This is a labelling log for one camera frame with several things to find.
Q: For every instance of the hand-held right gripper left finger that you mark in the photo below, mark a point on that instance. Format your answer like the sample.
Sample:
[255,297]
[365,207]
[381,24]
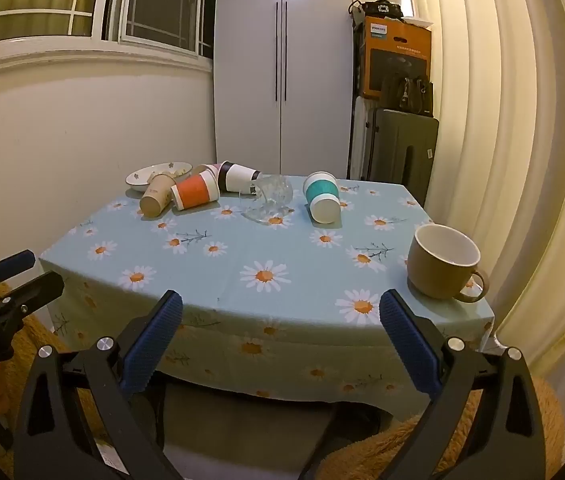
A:
[155,345]

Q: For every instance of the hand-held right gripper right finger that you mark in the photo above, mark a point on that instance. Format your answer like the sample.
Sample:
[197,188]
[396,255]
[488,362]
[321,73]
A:
[410,345]

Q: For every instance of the brown paper cup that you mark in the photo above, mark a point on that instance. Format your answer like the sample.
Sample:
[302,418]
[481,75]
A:
[155,199]

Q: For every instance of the orange paper cup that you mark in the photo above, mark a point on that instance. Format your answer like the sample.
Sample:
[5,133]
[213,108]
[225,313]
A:
[195,191]

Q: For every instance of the teal and white cup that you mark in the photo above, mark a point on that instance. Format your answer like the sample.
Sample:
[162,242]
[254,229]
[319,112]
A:
[320,194]

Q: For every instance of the pink paper cup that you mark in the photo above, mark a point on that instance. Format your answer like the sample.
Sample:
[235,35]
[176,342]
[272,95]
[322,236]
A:
[208,167]

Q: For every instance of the black and white paper cup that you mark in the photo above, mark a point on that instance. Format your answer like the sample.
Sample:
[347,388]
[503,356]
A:
[240,176]

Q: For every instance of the clear glass cup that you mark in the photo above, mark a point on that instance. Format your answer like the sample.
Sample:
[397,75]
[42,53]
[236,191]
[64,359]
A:
[275,191]

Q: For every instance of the brown ceramic mug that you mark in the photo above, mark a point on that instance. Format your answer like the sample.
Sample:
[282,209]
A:
[432,270]

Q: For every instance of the fluffy brown blanket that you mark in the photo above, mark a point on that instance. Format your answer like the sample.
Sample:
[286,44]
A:
[392,460]

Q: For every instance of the grey chair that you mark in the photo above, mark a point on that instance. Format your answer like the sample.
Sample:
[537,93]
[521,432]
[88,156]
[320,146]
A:
[242,430]

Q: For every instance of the white floral bowl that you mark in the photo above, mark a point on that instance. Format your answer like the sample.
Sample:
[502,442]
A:
[146,176]

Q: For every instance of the blue daisy tablecloth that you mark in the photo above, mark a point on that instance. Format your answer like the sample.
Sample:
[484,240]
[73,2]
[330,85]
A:
[287,240]

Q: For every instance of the dark grey suitcase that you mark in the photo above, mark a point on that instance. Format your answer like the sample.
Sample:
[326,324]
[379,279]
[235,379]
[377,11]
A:
[397,152]

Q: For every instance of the white suitcase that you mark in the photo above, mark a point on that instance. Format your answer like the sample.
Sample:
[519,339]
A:
[360,135]

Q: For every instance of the cream curtain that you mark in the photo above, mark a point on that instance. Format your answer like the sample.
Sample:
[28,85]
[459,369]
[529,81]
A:
[512,135]

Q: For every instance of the black handbag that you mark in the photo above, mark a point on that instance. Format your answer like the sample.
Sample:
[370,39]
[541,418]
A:
[407,94]

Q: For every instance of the white wardrobe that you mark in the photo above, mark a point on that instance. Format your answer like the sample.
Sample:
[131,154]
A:
[247,85]

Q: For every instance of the orange cardboard box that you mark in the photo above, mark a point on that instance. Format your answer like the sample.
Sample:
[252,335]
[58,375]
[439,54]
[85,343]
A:
[397,50]

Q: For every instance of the white framed window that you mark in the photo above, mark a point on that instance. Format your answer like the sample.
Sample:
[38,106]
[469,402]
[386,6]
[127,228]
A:
[162,0]

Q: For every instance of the small black bag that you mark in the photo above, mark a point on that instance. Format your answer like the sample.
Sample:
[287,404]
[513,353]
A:
[382,8]

